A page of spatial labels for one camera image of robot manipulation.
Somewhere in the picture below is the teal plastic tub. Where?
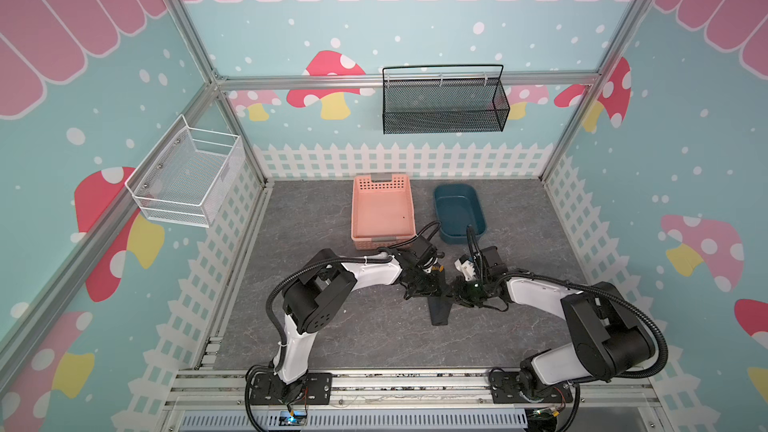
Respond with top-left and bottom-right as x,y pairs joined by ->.
433,183 -> 487,245

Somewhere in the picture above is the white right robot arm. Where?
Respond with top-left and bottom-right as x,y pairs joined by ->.
451,272 -> 668,402

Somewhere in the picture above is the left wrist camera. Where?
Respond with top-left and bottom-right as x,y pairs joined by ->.
408,236 -> 440,268

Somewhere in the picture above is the white wire wall basket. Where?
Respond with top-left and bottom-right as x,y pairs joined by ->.
125,116 -> 246,228

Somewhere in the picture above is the black wire wall basket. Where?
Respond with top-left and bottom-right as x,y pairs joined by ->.
381,64 -> 511,134

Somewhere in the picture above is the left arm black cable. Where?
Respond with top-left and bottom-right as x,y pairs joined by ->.
265,220 -> 443,367

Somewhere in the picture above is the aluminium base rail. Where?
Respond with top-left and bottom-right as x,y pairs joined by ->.
155,368 -> 673,431

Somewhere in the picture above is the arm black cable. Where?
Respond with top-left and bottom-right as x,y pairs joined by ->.
265,220 -> 443,367
466,224 -> 670,380

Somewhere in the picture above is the pink perforated plastic basket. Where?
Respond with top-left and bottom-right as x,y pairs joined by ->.
351,173 -> 416,250

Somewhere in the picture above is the black paper napkin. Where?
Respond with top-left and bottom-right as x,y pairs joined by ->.
427,271 -> 453,326

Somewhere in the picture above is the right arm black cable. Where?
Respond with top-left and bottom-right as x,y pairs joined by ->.
466,224 -> 670,380

